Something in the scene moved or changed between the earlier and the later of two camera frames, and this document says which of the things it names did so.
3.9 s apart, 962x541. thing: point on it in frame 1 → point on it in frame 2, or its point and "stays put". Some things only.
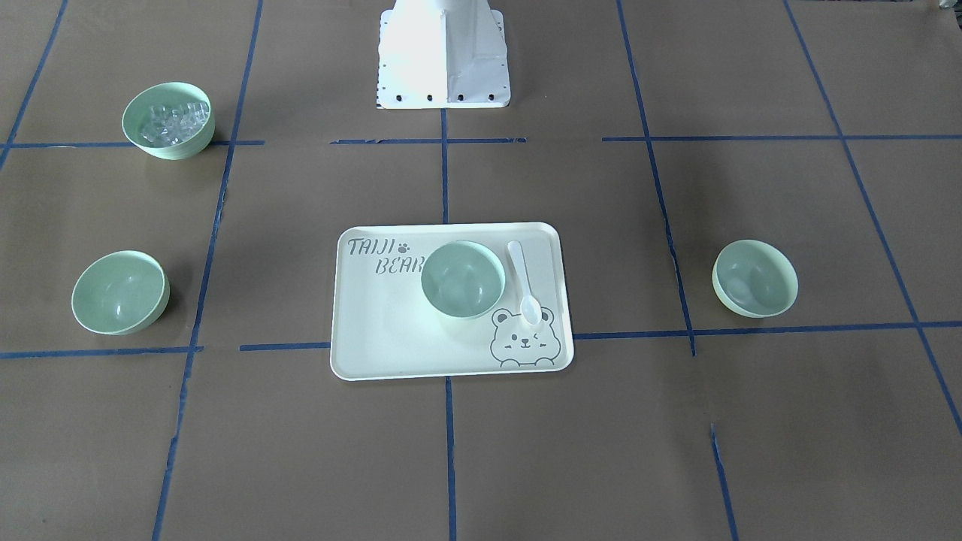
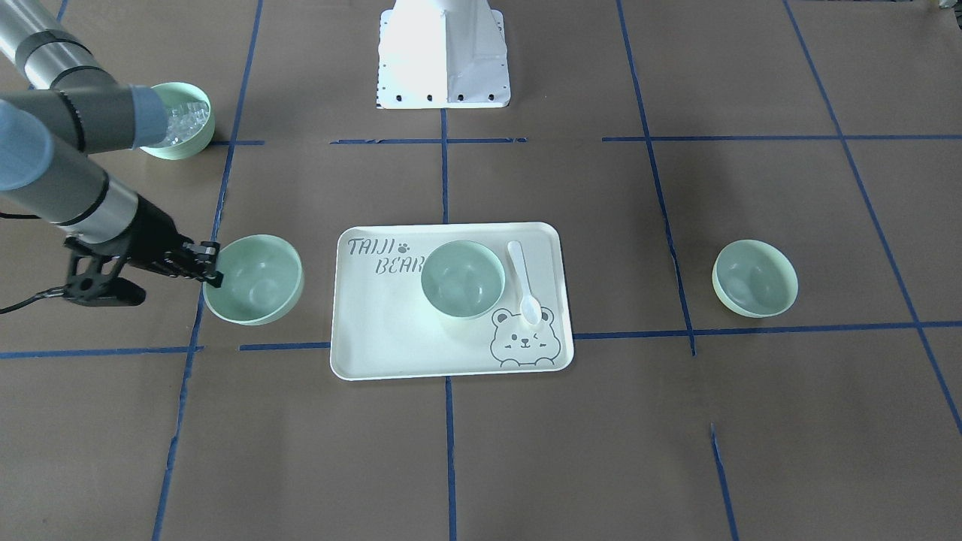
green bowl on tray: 462,279 stays put
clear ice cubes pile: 171,124 stays put
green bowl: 119,292 → 263,279
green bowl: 754,278 stays put
